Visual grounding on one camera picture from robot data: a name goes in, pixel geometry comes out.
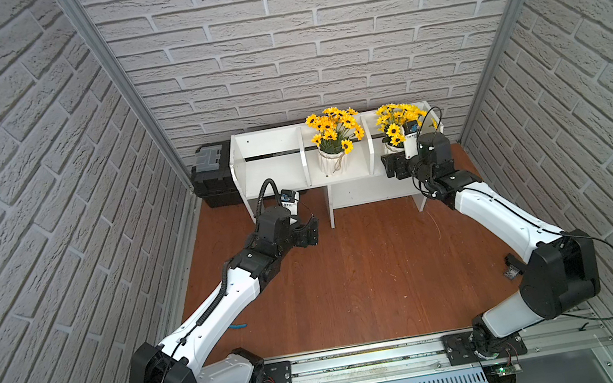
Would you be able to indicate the white wooden shelf unit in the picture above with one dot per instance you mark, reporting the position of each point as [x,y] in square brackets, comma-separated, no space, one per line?
[287,155]

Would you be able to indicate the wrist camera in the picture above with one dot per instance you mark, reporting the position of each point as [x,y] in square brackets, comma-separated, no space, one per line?
[411,133]
[289,198]

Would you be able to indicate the sunflower pot ribbed white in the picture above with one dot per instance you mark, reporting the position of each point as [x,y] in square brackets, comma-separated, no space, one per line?
[390,120]

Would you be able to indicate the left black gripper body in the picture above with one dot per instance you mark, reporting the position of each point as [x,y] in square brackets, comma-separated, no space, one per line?
[306,232]

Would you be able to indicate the aluminium mounting rail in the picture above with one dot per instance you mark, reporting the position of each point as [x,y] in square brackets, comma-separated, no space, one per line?
[421,356]

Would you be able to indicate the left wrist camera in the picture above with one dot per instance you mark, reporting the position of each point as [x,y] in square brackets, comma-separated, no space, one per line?
[289,198]

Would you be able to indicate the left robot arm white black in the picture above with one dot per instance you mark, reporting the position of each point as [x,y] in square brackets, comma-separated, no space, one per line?
[181,357]

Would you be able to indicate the black grey toolbox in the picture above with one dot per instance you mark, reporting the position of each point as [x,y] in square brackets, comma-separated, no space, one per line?
[211,176]

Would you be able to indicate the sunflower pot with twine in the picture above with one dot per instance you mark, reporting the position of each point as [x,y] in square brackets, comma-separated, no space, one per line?
[336,131]

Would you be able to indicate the right green circuit board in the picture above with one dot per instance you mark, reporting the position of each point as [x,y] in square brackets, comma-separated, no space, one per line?
[505,370]

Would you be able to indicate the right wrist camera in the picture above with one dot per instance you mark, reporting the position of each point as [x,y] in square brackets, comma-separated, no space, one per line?
[411,133]

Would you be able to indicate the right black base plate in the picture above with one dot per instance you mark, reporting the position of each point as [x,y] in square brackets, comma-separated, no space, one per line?
[476,345]

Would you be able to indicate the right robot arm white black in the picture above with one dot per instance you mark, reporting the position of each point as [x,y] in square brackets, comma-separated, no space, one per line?
[558,268]

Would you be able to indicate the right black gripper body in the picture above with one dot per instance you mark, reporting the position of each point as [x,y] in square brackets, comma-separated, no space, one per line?
[407,167]

